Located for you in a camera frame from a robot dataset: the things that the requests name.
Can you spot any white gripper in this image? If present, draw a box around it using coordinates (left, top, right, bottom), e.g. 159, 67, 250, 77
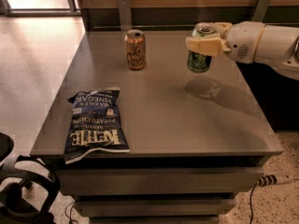
186, 21, 264, 63

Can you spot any green soda can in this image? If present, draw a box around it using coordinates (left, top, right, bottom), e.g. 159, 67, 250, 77
187, 22, 216, 73

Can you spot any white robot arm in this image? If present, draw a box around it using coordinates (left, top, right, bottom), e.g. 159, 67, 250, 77
186, 21, 299, 80

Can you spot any orange LaCroix soda can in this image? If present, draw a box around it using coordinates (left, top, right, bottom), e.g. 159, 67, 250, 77
125, 29, 146, 70

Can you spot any blue Kettle chip bag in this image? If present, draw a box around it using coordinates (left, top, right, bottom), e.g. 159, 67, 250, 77
64, 90, 130, 164

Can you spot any grey drawer cabinet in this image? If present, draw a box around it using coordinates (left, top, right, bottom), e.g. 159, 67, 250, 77
32, 32, 282, 224

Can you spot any white power strip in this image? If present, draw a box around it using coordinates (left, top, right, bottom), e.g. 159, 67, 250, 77
256, 175, 293, 187

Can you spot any right metal wall bracket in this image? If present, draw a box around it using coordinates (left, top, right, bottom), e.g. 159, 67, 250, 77
251, 0, 271, 22

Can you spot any metal wall bracket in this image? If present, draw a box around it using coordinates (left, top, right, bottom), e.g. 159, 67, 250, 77
117, 0, 132, 31
251, 0, 271, 22

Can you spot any left metal wall bracket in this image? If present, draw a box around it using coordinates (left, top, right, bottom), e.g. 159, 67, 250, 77
117, 0, 132, 31

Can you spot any black power cable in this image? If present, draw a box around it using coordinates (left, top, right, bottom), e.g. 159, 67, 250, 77
248, 184, 258, 224

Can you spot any metal window frame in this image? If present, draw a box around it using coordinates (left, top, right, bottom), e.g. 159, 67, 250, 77
0, 0, 80, 17

